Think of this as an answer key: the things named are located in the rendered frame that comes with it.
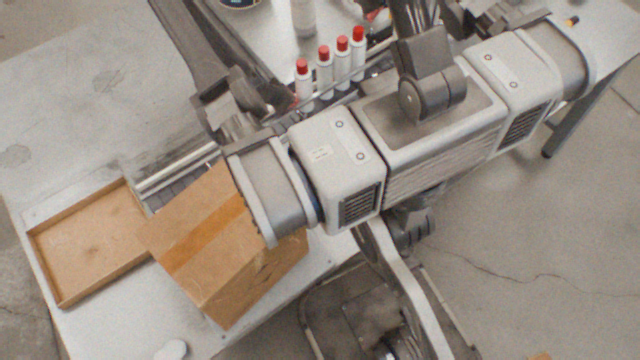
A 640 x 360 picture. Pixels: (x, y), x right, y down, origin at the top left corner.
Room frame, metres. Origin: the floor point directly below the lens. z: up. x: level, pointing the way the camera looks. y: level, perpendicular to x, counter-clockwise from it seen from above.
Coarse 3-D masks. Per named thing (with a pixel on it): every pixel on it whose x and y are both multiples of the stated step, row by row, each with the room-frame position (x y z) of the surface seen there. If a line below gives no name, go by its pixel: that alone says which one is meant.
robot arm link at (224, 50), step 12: (192, 0) 0.81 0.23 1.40; (192, 12) 0.80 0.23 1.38; (204, 12) 0.82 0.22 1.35; (204, 24) 0.80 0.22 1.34; (216, 36) 0.80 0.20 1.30; (216, 48) 0.79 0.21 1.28; (228, 48) 0.80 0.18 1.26; (228, 60) 0.79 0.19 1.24; (240, 60) 0.80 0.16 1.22; (252, 72) 0.79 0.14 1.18; (252, 84) 0.78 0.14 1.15
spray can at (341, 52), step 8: (336, 40) 0.97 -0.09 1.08; (344, 40) 0.97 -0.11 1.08; (336, 48) 0.97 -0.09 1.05; (344, 48) 0.96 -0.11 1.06; (336, 56) 0.96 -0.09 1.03; (344, 56) 0.95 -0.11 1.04; (336, 64) 0.96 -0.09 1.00; (344, 64) 0.95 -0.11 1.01; (336, 72) 0.96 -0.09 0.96; (344, 72) 0.95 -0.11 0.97; (336, 80) 0.96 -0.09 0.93; (336, 88) 0.96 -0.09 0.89; (344, 88) 0.95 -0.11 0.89
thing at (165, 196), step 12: (384, 48) 1.12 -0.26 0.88; (384, 60) 1.06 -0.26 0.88; (372, 72) 1.02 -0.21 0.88; (336, 96) 0.93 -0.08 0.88; (324, 108) 0.89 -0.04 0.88; (264, 120) 0.86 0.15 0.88; (288, 120) 0.85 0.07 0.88; (276, 132) 0.81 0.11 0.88; (204, 156) 0.75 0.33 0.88; (204, 168) 0.71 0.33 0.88; (180, 180) 0.67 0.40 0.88; (192, 180) 0.67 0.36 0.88; (144, 192) 0.64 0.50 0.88; (168, 192) 0.64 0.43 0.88; (180, 192) 0.63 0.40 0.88; (156, 204) 0.60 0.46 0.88
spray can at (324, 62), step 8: (320, 48) 0.94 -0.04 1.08; (328, 48) 0.94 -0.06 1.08; (320, 56) 0.93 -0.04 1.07; (328, 56) 0.93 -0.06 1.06; (320, 64) 0.92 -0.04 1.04; (328, 64) 0.92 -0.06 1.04; (320, 72) 0.92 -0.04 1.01; (328, 72) 0.92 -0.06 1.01; (320, 80) 0.92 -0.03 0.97; (328, 80) 0.92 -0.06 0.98; (320, 88) 0.92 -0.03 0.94; (320, 96) 0.93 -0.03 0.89; (328, 96) 0.92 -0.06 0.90
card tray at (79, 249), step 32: (96, 192) 0.66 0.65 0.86; (128, 192) 0.67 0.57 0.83; (64, 224) 0.58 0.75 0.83; (96, 224) 0.57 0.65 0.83; (128, 224) 0.57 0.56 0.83; (64, 256) 0.48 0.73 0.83; (96, 256) 0.48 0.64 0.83; (128, 256) 0.47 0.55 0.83; (64, 288) 0.39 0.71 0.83; (96, 288) 0.38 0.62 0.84
